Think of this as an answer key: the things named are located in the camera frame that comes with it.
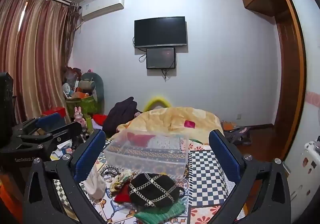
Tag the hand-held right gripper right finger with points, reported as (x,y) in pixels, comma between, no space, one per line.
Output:
(225,157)

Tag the large wall television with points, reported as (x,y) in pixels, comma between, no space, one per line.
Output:
(160,32)

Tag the small wall monitor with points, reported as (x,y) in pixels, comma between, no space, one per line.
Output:
(160,58)

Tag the white wall socket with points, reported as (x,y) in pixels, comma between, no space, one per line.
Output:
(238,116)

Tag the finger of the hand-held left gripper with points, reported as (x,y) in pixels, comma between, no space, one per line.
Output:
(50,119)
(67,130)

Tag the red pillow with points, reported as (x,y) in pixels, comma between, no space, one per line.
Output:
(100,119)

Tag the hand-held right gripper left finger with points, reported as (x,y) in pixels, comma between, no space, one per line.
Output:
(88,156)

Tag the green knitted cloth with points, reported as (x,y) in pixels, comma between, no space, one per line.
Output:
(162,212)

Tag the dark jacket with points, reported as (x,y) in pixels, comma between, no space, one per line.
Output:
(120,115)

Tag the yellow green curved frame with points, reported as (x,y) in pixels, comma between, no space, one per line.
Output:
(157,101)

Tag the floral patterned scarf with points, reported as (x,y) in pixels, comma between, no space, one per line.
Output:
(122,179)

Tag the yellow floral quilt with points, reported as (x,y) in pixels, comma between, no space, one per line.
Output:
(172,120)

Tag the purple bag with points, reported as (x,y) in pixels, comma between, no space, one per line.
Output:
(236,132)

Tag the white sock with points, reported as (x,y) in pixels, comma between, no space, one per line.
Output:
(95,184)

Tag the wooden wardrobe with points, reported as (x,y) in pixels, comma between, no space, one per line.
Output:
(282,46)

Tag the red cloth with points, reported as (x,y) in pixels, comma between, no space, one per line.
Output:
(122,195)

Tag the white heater with stickers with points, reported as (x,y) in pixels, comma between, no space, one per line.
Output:
(307,171)

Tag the clear plastic storage box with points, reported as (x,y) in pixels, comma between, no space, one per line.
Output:
(146,155)

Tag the striped red curtain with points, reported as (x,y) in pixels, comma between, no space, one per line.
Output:
(35,59)

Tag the green patterned storage box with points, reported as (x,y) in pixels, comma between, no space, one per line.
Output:
(82,104)

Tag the pink rabbit toy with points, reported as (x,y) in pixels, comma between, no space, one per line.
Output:
(79,115)

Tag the white air conditioner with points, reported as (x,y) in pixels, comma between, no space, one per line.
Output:
(102,6)

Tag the red knitted item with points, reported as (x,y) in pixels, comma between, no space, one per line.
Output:
(138,139)

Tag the red box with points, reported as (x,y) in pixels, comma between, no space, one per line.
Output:
(53,111)

